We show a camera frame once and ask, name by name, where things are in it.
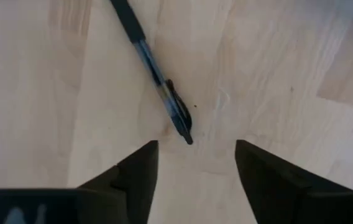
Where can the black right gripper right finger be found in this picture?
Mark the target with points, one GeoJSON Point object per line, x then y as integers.
{"type": "Point", "coordinates": [282, 193]}

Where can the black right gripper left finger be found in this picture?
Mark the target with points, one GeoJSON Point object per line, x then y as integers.
{"type": "Point", "coordinates": [139, 186]}

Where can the black clear-barrel pen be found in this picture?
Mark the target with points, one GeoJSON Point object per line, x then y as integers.
{"type": "Point", "coordinates": [151, 65]}

